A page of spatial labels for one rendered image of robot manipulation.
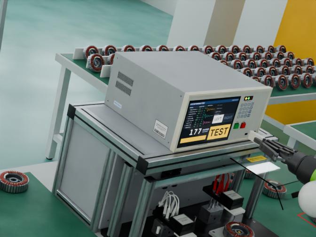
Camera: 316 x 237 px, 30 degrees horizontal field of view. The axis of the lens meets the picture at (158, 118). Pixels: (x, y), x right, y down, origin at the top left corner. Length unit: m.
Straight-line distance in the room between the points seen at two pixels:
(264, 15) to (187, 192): 6.25
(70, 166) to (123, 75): 0.38
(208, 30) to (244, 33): 2.73
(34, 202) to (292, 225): 1.05
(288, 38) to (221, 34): 0.68
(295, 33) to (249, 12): 2.74
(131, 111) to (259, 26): 6.48
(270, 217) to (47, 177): 0.93
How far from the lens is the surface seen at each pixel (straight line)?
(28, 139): 4.34
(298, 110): 5.87
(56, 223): 2.09
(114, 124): 2.01
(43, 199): 2.21
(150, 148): 1.90
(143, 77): 1.99
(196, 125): 1.93
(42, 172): 2.39
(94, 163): 2.04
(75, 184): 2.14
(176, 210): 2.09
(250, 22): 8.54
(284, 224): 2.51
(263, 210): 2.55
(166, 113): 1.92
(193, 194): 2.34
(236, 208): 2.21
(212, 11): 5.86
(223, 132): 2.06
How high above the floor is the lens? 1.90
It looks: 21 degrees down
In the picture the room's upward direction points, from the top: 15 degrees clockwise
